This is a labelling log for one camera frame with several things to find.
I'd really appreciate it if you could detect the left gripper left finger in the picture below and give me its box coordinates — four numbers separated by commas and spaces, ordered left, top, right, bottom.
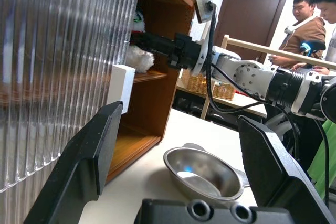
23, 100, 124, 224

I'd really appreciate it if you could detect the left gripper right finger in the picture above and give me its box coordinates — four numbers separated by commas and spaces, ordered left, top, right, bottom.
237, 115, 336, 224

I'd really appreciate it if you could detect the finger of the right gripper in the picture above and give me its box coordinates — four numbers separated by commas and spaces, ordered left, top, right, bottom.
143, 47, 171, 58
130, 31, 173, 50

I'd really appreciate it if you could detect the plush snowman with green hat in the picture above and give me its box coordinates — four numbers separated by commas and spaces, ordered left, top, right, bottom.
125, 8, 155, 72

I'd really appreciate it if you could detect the white door handle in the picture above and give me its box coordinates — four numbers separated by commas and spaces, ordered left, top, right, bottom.
106, 63, 136, 113

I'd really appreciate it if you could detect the ribbed clear sliding door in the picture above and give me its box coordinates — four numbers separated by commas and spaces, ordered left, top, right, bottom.
0, 0, 144, 193

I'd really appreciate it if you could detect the wooden cabinet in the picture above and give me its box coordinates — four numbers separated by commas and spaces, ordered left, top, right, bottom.
0, 0, 196, 193

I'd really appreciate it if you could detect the woven wicker basket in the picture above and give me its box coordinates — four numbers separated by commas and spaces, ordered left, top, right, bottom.
181, 69, 236, 101

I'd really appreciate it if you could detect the green cloth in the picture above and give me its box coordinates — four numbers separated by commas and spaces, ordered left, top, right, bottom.
307, 119, 336, 201

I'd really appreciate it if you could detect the dark brown room door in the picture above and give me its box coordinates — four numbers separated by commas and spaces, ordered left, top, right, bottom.
214, 0, 289, 63

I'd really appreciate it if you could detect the white background table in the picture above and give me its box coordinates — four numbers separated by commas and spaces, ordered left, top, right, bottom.
175, 84, 268, 120

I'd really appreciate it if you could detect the person in brown hoodie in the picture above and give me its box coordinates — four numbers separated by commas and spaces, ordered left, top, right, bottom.
267, 0, 328, 70

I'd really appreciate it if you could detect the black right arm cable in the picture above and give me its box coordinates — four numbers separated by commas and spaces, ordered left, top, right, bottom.
204, 1, 268, 114

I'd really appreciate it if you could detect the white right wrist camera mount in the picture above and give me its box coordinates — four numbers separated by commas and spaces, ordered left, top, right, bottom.
188, 0, 218, 77

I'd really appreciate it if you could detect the steel bowl with handles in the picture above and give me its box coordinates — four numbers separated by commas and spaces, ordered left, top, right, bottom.
163, 142, 250, 204

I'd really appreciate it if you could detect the light wooden rack frame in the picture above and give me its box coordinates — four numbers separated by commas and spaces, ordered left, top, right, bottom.
201, 34, 336, 121

